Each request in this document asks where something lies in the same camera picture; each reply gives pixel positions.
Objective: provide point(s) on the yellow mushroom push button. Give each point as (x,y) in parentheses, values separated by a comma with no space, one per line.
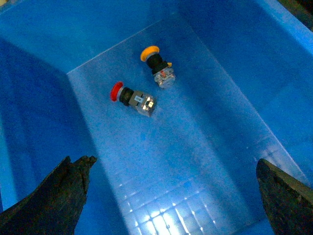
(162,70)

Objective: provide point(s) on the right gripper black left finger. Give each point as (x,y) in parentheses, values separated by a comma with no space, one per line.
(55,206)

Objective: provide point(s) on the red mushroom push button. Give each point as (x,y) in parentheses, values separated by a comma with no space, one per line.
(143,102)

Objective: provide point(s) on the blue middle plastic bin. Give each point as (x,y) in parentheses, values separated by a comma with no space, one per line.
(243,91)

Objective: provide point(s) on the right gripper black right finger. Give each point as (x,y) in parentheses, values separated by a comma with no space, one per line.
(288,203)

